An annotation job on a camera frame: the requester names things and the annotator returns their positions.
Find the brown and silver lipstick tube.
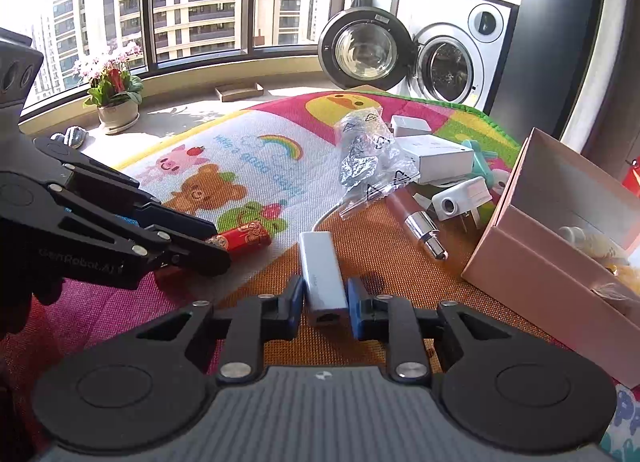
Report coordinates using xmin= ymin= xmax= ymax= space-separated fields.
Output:
xmin=392 ymin=189 xmax=449 ymax=261

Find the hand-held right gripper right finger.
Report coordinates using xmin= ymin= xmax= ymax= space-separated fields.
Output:
xmin=346 ymin=276 xmax=516 ymax=385

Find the grey striped object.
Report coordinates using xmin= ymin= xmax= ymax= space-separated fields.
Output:
xmin=50 ymin=125 xmax=89 ymax=148

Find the white cable adapter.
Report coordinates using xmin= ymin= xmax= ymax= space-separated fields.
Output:
xmin=298 ymin=199 xmax=350 ymax=327

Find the white flat box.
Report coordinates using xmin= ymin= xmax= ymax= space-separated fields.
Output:
xmin=400 ymin=135 xmax=475 ymax=186

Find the white wall plug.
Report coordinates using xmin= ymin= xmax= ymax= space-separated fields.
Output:
xmin=431 ymin=177 xmax=494 ymax=234

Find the colourful cartoon play mat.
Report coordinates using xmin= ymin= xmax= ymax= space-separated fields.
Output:
xmin=0 ymin=90 xmax=640 ymax=462

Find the round washing machine door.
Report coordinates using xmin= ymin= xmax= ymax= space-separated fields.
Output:
xmin=317 ymin=7 xmax=417 ymax=91

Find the red trash bin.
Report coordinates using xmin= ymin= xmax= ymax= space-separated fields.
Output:
xmin=622 ymin=156 xmax=640 ymax=194

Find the cream tube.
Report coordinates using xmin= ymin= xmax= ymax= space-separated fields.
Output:
xmin=557 ymin=225 xmax=632 ymax=264

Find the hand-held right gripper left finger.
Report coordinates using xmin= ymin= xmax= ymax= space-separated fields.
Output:
xmin=135 ymin=275 xmax=307 ymax=385

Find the potted pink flowering plant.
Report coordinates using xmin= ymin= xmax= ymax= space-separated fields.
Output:
xmin=73 ymin=41 xmax=145 ymax=136

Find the white charger cube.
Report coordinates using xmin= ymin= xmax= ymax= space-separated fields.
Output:
xmin=390 ymin=115 xmax=432 ymax=138

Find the teal plastic toy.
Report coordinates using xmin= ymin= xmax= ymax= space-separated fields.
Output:
xmin=460 ymin=139 xmax=512 ymax=193

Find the clear plastic wrapper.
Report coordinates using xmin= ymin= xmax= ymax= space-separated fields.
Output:
xmin=589 ymin=281 xmax=640 ymax=319

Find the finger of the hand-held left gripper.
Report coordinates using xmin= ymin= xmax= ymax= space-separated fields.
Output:
xmin=49 ymin=181 xmax=232 ymax=277
xmin=34 ymin=136 xmax=219 ymax=241

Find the red printed cylinder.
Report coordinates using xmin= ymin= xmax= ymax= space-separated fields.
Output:
xmin=206 ymin=221 xmax=273 ymax=256

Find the black window frame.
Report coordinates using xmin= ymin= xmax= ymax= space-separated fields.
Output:
xmin=0 ymin=0 xmax=346 ymax=120

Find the white washing machine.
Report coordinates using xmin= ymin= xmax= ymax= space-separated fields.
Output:
xmin=395 ymin=0 xmax=514 ymax=113

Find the clear plastic bag with cable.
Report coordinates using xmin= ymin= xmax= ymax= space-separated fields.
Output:
xmin=336 ymin=110 xmax=419 ymax=219

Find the pink cardboard box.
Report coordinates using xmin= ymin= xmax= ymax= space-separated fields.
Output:
xmin=461 ymin=127 xmax=640 ymax=389

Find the small brown tray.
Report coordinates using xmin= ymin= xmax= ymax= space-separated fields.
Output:
xmin=215 ymin=82 xmax=265 ymax=102

